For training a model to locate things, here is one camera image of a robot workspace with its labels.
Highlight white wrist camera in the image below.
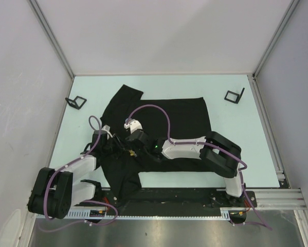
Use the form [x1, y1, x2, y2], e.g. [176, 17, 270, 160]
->
[101, 125, 113, 139]
[124, 119, 143, 134]

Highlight gold brooch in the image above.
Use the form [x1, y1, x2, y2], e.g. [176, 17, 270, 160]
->
[129, 150, 136, 156]

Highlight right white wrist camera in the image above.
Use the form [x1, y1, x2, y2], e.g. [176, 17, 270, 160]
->
[124, 119, 143, 134]

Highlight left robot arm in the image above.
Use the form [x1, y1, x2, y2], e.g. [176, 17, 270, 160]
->
[27, 131, 130, 220]

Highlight right black wire stand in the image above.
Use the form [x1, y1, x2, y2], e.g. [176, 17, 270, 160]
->
[224, 87, 245, 104]

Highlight aluminium frame rail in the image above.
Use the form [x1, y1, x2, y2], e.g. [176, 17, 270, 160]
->
[27, 187, 305, 208]

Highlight black wire stand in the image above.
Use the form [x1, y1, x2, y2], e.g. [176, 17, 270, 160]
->
[65, 96, 87, 110]
[224, 87, 245, 104]

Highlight white cable duct rail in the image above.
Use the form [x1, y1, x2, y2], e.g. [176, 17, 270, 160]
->
[64, 209, 245, 221]

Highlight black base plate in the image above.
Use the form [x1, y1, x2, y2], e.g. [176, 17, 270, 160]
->
[92, 187, 258, 224]

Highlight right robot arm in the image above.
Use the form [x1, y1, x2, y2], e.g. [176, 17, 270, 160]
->
[126, 129, 245, 206]

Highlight left black wire stand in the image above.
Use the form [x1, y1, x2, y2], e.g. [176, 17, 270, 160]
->
[65, 96, 87, 110]

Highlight black t-shirt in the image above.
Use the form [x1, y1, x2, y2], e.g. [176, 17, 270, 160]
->
[101, 85, 211, 199]

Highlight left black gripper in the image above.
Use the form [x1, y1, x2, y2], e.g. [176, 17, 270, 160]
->
[102, 133, 131, 159]

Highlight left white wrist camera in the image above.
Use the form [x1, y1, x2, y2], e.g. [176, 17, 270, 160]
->
[101, 125, 113, 139]

